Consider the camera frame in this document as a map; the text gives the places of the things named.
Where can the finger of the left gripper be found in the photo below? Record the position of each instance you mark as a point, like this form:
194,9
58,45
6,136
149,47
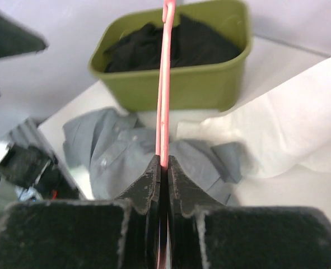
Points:
17,39

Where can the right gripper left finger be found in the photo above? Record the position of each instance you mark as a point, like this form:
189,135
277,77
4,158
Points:
119,233

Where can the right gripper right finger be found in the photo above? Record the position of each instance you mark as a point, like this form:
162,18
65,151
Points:
207,234

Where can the grey shirt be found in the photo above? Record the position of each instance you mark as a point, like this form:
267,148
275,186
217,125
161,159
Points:
116,150

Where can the pink hanger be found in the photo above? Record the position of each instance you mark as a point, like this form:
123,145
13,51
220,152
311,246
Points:
162,126

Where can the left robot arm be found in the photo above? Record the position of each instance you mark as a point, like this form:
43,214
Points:
20,165

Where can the white shirt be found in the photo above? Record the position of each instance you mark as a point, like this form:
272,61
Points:
289,125

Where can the green plastic basket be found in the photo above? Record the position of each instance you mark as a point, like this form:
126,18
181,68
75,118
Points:
212,86

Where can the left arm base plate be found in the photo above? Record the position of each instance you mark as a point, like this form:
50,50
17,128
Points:
52,185

